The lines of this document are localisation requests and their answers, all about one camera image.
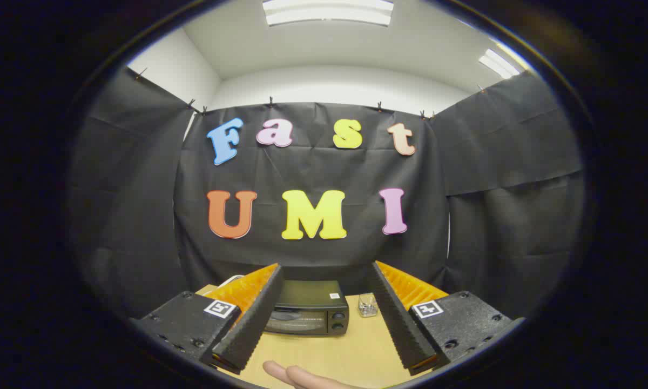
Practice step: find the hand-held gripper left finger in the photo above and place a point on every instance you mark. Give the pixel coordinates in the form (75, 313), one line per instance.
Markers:
(254, 324)

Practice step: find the small ceiling light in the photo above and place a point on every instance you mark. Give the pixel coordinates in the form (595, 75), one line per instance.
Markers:
(498, 64)

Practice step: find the long ceiling light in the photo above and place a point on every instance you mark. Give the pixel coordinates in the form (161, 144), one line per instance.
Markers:
(328, 12)

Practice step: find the white pop-up toaster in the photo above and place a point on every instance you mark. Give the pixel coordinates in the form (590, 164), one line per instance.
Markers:
(232, 279)

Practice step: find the black toaster oven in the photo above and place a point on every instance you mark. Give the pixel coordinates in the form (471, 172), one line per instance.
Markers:
(308, 308)

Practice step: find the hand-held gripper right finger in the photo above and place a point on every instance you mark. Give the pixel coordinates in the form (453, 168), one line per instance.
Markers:
(399, 324)

